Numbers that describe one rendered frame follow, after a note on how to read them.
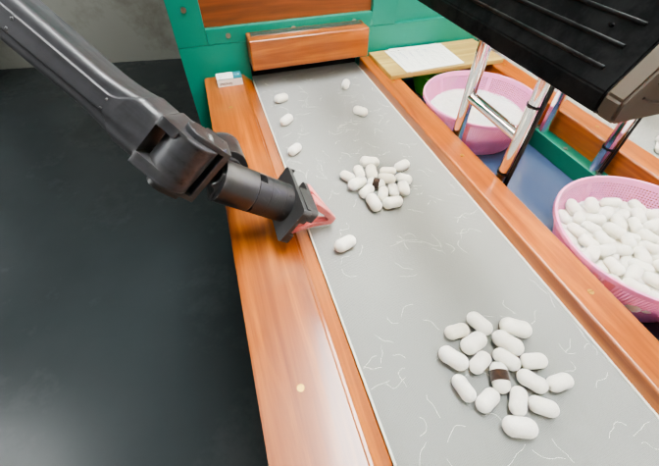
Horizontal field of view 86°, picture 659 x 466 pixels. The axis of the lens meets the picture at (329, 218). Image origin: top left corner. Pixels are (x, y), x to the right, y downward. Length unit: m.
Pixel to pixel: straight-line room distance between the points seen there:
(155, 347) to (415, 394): 1.08
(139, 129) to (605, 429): 0.60
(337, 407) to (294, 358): 0.07
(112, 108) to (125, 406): 1.06
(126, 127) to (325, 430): 0.38
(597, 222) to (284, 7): 0.80
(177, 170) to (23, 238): 1.63
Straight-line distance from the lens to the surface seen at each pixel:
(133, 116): 0.44
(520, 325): 0.52
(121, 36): 3.32
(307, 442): 0.42
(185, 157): 0.42
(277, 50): 0.94
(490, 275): 0.58
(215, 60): 1.00
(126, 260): 1.68
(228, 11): 0.98
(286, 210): 0.49
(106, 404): 1.40
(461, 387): 0.47
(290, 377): 0.44
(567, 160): 0.93
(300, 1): 1.00
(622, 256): 0.72
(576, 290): 0.58
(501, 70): 1.10
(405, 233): 0.59
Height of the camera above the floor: 1.18
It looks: 47 degrees down
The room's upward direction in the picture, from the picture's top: straight up
